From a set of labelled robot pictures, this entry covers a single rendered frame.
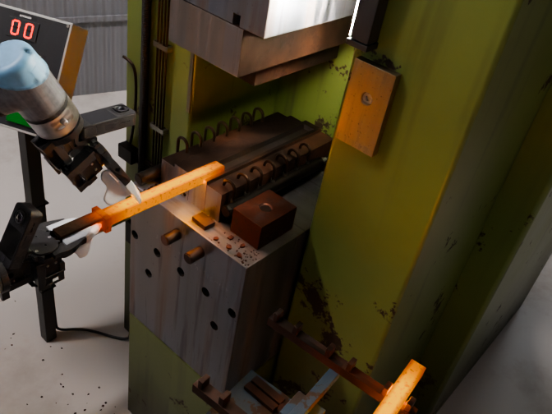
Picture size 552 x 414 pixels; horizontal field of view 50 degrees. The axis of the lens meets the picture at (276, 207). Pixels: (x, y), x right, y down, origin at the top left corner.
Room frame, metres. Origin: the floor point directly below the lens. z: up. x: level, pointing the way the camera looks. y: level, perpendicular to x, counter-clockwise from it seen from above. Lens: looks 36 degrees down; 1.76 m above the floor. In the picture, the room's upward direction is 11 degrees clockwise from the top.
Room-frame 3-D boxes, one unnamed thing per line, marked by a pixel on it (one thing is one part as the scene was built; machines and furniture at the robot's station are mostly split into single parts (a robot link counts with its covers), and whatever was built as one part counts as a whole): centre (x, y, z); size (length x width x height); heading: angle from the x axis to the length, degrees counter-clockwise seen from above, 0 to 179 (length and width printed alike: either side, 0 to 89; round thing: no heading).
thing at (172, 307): (1.25, 0.03, 0.69); 0.56 x 0.38 x 0.45; 146
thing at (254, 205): (1.05, 0.02, 0.95); 0.12 x 0.09 x 0.07; 146
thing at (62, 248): (0.78, 0.37, 1.00); 0.09 x 0.05 x 0.02; 143
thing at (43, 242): (0.74, 0.42, 0.98); 0.12 x 0.08 x 0.09; 145
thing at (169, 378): (1.25, 0.03, 0.23); 0.56 x 0.38 x 0.47; 146
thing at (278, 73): (1.29, 0.04, 1.24); 0.30 x 0.07 x 0.06; 146
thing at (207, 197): (1.27, 0.08, 0.96); 0.42 x 0.20 x 0.09; 146
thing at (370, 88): (1.03, -0.13, 1.27); 0.09 x 0.02 x 0.17; 56
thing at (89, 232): (0.82, 0.34, 0.98); 0.09 x 0.03 x 0.06; 143
